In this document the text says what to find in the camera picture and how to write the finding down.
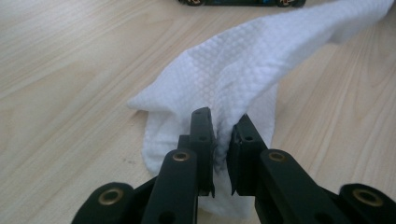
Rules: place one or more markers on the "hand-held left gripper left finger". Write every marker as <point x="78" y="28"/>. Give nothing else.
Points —
<point x="202" y="133"/>

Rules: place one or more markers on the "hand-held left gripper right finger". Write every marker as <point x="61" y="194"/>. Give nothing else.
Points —
<point x="246" y="149"/>

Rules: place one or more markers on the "white wet wipe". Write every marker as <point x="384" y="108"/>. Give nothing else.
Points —
<point x="249" y="62"/>

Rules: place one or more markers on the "blue toy car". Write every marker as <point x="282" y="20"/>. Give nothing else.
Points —
<point x="243" y="2"/>

